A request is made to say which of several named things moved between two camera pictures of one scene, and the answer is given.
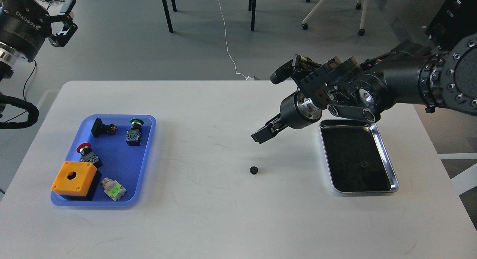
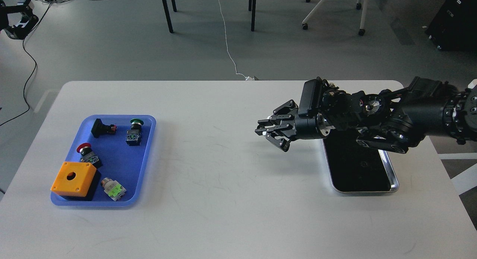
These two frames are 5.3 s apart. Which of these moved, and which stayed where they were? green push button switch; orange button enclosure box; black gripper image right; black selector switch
Moved: black gripper image right
Stayed: orange button enclosure box; black selector switch; green push button switch
